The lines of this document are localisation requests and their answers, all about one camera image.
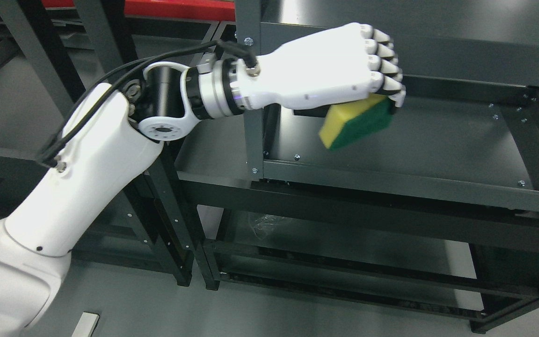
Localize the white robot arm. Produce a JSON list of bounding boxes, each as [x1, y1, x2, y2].
[[0, 53, 259, 337]]

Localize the black metal shelf rack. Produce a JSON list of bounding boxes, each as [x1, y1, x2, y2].
[[0, 0, 539, 333]]

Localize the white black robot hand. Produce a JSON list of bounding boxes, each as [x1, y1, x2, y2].
[[219, 22, 406, 117]]

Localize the green yellow sponge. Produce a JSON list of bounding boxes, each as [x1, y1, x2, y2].
[[319, 94, 395, 151]]

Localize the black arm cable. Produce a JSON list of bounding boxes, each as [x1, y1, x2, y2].
[[36, 39, 258, 169]]

